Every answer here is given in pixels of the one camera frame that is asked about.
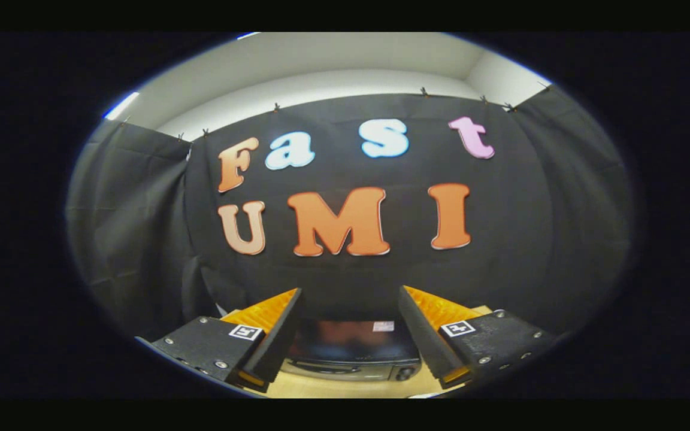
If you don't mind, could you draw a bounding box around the row of small cloth clips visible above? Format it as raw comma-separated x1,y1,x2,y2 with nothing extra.
119,82,553,142

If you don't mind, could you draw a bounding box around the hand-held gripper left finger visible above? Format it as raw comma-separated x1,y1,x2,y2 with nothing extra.
135,288,305,393

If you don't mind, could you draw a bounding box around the black toaster oven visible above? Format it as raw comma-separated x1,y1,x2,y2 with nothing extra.
279,317,423,383

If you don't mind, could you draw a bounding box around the black backdrop cloth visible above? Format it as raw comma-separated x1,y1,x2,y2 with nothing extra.
65,83,637,355

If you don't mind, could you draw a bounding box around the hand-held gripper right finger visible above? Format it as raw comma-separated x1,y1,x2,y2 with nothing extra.
398,285,567,388

